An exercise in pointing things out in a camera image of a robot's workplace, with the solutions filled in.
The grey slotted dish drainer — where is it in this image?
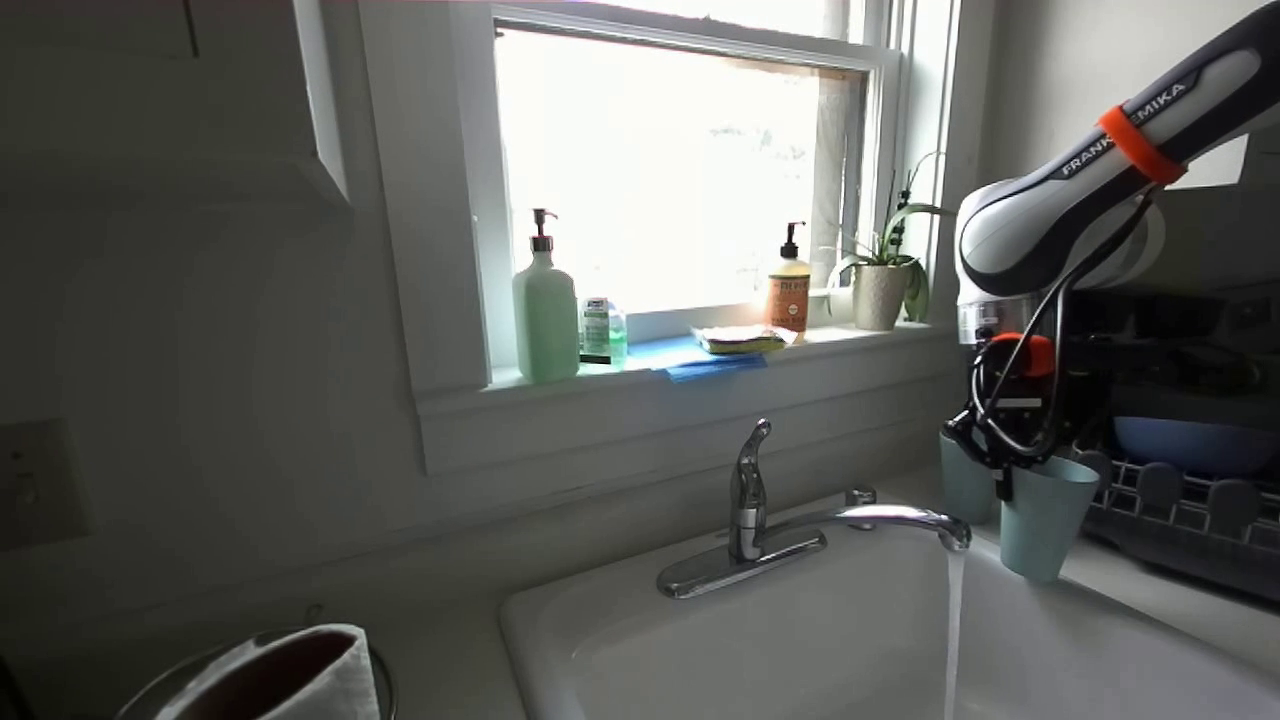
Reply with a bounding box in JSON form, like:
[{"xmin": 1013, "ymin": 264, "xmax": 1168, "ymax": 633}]
[{"xmin": 1077, "ymin": 447, "xmax": 1280, "ymax": 605}]

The blue cloth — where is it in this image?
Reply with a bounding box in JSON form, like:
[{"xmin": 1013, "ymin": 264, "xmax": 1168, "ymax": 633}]
[{"xmin": 617, "ymin": 333, "xmax": 774, "ymax": 388}]

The amber soap pump bottle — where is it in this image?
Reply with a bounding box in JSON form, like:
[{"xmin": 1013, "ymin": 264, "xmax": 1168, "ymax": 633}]
[{"xmin": 764, "ymin": 217, "xmax": 817, "ymax": 334}]

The orange wrist connector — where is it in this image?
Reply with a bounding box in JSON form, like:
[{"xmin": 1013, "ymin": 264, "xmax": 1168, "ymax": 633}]
[{"xmin": 992, "ymin": 326, "xmax": 1061, "ymax": 382}]

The chrome faucet lever handle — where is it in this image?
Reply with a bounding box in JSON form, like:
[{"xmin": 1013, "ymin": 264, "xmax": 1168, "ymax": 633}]
[{"xmin": 729, "ymin": 417, "xmax": 782, "ymax": 486}]

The orange strap on arm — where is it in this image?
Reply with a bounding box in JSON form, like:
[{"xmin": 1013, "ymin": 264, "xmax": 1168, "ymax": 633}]
[{"xmin": 1096, "ymin": 101, "xmax": 1192, "ymax": 188}]

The white ceramic sink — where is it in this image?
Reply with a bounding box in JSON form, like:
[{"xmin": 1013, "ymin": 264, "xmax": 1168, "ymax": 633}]
[{"xmin": 497, "ymin": 513, "xmax": 1280, "ymax": 720}]

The green soap pump bottle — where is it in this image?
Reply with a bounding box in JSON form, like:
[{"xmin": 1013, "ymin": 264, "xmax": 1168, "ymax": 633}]
[{"xmin": 513, "ymin": 205, "xmax": 583, "ymax": 388}]

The orchid in white pot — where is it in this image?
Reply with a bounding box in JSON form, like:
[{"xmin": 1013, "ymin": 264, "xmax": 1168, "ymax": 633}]
[{"xmin": 834, "ymin": 153, "xmax": 954, "ymax": 334}]

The blue bowl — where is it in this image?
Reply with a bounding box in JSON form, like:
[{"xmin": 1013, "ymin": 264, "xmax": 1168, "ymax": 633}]
[{"xmin": 1112, "ymin": 411, "xmax": 1280, "ymax": 480}]

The small green jar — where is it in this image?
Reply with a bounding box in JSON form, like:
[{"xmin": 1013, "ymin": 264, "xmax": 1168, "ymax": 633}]
[{"xmin": 577, "ymin": 296, "xmax": 634, "ymax": 371}]

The white upper cabinet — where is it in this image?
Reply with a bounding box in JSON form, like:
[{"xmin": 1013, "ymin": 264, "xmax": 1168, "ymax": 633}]
[
  {"xmin": 0, "ymin": 0, "xmax": 353, "ymax": 208},
  {"xmin": 983, "ymin": 0, "xmax": 1280, "ymax": 208}
]

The white window frame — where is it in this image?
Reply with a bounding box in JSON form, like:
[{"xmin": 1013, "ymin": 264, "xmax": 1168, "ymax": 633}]
[{"xmin": 353, "ymin": 0, "xmax": 996, "ymax": 403}]

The steel cylinder container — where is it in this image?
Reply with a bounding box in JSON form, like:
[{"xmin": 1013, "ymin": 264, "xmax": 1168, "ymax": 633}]
[{"xmin": 157, "ymin": 620, "xmax": 388, "ymax": 720}]

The beige wall outlet plate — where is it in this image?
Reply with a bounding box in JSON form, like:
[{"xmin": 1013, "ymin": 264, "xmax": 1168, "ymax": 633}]
[{"xmin": 0, "ymin": 417, "xmax": 90, "ymax": 552}]

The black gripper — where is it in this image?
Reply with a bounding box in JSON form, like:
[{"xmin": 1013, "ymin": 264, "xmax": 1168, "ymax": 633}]
[{"xmin": 944, "ymin": 371, "xmax": 1064, "ymax": 471}]

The chrome faucet spout and base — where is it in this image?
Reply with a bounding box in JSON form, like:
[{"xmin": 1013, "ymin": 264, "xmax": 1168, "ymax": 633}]
[{"xmin": 652, "ymin": 457, "xmax": 975, "ymax": 599}]

